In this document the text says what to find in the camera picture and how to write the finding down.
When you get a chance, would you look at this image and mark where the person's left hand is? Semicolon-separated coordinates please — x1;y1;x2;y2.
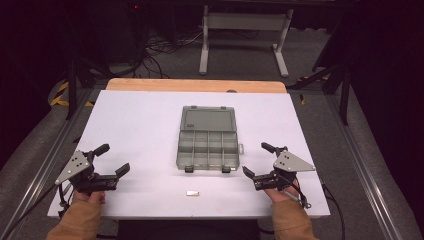
71;189;107;206

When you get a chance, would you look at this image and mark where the black tripod stand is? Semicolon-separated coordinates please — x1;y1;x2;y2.
65;54;113;121
285;62;352;127

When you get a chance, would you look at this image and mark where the tangle of black floor cables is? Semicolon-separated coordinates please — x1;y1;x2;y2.
131;28;205;80

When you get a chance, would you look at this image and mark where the left hand-held gripper cable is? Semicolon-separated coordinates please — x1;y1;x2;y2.
0;181;73;239

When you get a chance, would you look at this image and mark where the person's right hand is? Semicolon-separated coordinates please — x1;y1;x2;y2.
264;181;301;204

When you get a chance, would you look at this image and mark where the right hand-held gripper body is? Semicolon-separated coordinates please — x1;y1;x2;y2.
252;145;317;192

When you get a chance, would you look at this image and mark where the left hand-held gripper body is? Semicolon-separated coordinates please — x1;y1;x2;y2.
54;150;120;196

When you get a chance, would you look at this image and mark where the aluminium floor rail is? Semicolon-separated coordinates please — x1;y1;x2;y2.
323;94;407;240
0;89;98;236

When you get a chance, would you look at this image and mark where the clear plastic compartment box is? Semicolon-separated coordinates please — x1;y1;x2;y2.
175;105;245;174

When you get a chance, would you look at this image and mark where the white metal table frame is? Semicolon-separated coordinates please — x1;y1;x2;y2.
198;4;295;78

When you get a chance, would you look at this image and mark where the dark equipment cabinet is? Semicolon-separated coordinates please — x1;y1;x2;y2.
96;0;152;65

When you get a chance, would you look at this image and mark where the right hand-held gripper cable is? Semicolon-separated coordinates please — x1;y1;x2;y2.
289;178;347;240

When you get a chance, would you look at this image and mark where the yellow black floor tape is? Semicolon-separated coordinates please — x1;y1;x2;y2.
49;81;96;109

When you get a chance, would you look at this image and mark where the wooden board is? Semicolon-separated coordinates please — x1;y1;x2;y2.
105;77;288;95

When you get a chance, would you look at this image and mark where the hand-held gripper cable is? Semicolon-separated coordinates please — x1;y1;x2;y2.
289;178;347;240
0;181;73;239

